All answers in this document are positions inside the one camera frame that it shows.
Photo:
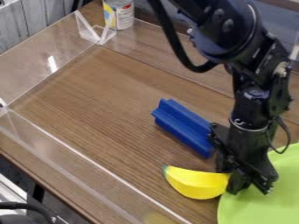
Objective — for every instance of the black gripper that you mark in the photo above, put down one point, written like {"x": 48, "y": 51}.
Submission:
{"x": 243, "y": 144}

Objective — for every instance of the yellow toy banana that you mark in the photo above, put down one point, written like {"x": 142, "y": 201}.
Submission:
{"x": 198, "y": 185}

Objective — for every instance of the blue star-shaped block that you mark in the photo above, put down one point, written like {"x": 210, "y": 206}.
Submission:
{"x": 186, "y": 125}

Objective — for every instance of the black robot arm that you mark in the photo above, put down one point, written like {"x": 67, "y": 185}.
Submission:
{"x": 230, "y": 37}

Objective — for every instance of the green plate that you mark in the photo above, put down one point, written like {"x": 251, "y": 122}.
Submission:
{"x": 278, "y": 208}

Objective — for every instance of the white can with label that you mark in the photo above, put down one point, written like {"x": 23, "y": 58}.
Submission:
{"x": 119, "y": 13}

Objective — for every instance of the clear acrylic enclosure wall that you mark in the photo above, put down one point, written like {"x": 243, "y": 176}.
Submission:
{"x": 89, "y": 144}

